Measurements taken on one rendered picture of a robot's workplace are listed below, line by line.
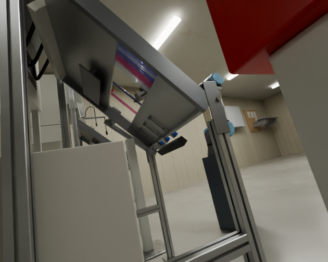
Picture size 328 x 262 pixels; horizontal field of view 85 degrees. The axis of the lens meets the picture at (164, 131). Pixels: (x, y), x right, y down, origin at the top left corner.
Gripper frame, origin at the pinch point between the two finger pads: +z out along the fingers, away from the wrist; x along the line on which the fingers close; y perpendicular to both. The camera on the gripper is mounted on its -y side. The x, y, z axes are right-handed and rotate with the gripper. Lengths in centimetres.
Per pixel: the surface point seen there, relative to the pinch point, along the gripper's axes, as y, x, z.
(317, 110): -34, 97, 30
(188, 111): -27, 48, 7
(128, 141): -15.8, -30.4, 12.6
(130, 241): -42, 60, 50
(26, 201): -22, 64, 59
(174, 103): -20, 46, 8
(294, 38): -28, 97, 27
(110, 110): 5.8, -7.9, 15.7
